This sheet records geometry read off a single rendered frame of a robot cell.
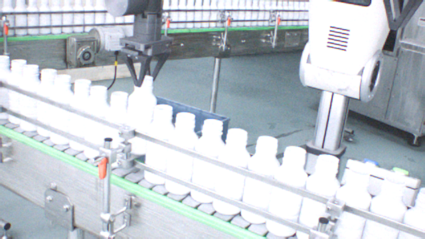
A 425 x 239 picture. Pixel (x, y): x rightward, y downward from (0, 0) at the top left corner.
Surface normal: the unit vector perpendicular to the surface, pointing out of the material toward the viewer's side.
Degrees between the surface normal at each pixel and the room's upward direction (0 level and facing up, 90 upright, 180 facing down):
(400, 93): 90
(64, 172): 90
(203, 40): 90
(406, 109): 89
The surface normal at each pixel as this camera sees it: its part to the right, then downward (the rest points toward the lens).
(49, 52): 0.64, 0.33
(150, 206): -0.52, 0.24
